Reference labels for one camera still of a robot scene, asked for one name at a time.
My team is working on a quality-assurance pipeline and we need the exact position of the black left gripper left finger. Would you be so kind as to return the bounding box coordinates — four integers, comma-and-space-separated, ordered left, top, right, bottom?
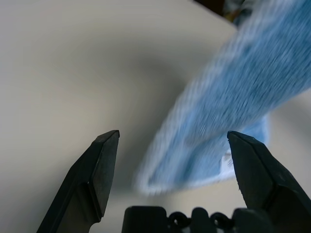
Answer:
36, 130, 120, 233

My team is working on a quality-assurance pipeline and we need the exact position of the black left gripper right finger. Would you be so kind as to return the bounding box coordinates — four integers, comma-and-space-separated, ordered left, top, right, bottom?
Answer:
226, 130, 311, 233

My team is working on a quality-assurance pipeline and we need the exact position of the light blue terry towel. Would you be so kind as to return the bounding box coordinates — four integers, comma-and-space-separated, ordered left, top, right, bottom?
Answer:
135, 0, 311, 196

